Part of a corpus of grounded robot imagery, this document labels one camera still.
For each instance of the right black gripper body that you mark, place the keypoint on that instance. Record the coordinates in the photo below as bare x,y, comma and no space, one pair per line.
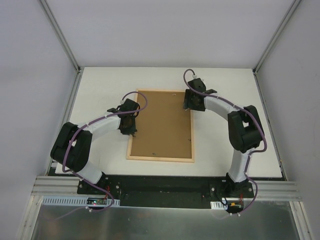
187,100

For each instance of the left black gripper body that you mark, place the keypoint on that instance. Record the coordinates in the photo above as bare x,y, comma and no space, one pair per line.
128,127

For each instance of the brown backing board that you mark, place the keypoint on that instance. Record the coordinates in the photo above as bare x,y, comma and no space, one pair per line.
160,125

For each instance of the light wooden picture frame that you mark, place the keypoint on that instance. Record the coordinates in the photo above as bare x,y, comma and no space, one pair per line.
160,158

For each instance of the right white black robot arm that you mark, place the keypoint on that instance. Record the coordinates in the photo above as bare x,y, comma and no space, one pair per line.
245,131

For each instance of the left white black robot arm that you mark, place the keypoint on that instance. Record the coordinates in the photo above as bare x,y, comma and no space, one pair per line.
73,143

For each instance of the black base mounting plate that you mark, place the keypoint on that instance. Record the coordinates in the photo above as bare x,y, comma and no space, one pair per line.
183,192

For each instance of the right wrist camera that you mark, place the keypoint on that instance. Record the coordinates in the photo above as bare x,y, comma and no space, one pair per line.
195,76

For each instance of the left white cable duct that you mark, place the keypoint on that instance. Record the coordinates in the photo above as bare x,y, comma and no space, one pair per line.
79,201

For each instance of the white cable duct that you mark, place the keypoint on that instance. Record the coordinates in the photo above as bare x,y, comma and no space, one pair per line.
79,201
216,205

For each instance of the aluminium front rail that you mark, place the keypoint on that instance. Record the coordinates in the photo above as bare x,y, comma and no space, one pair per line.
55,186

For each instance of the right white cable duct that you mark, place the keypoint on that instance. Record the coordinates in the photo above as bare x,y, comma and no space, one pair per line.
216,205

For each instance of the left aluminium corner post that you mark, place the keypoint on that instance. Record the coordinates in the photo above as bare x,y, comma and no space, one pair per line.
59,34

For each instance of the aluminium corner post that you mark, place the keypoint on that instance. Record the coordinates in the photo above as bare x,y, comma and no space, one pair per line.
276,35
59,34

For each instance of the right aluminium corner post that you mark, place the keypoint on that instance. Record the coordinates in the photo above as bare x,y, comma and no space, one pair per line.
276,35

